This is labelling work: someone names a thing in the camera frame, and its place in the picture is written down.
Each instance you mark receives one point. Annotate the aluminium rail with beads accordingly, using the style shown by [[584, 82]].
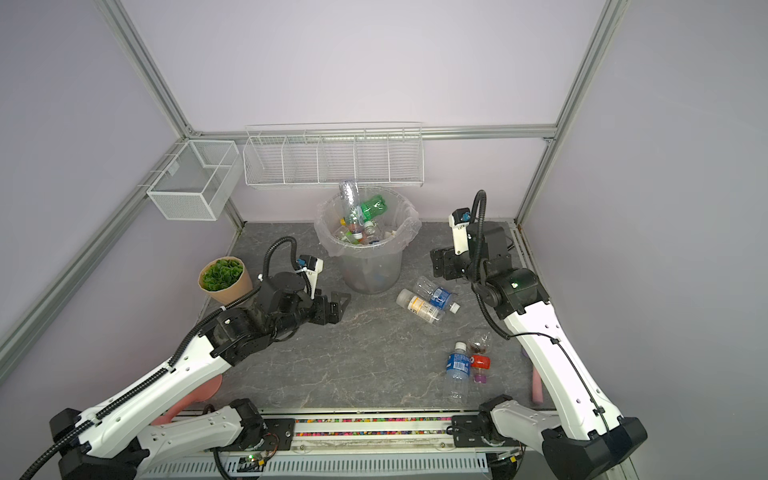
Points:
[[441, 431]]

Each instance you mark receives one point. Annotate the purple pink toy shovel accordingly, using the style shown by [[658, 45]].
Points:
[[537, 388]]

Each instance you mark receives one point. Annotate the green plant in beige pot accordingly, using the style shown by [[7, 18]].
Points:
[[225, 280]]

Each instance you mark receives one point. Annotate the grey mesh waste bin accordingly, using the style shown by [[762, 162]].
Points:
[[373, 275]]

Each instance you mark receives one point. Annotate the white wire wall rack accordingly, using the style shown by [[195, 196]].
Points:
[[323, 155]]

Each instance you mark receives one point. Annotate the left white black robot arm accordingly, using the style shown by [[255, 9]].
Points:
[[119, 438]]

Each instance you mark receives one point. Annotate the white mesh wall basket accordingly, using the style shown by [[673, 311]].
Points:
[[198, 181]]

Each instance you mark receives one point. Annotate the Ganten clear water bottle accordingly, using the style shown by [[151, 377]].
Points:
[[351, 201]]

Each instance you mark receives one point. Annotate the pink round toy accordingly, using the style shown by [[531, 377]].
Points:
[[198, 395]]

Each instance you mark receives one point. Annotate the frosted bottle yellow label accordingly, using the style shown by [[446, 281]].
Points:
[[420, 307]]

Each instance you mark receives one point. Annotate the green soda bottle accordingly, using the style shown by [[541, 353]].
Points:
[[373, 208]]

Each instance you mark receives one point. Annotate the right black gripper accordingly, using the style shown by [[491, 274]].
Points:
[[447, 259]]

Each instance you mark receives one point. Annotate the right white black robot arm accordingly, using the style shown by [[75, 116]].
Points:
[[587, 435]]

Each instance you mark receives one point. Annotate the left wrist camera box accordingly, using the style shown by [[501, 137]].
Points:
[[310, 268]]

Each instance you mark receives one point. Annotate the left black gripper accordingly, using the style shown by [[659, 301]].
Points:
[[323, 317]]

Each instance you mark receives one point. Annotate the clear plastic bin liner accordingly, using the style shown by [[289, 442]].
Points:
[[398, 225]]

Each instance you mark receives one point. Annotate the small blue label water bottle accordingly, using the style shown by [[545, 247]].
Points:
[[457, 372]]

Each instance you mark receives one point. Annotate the clear bottle blue label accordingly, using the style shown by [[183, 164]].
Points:
[[436, 295]]

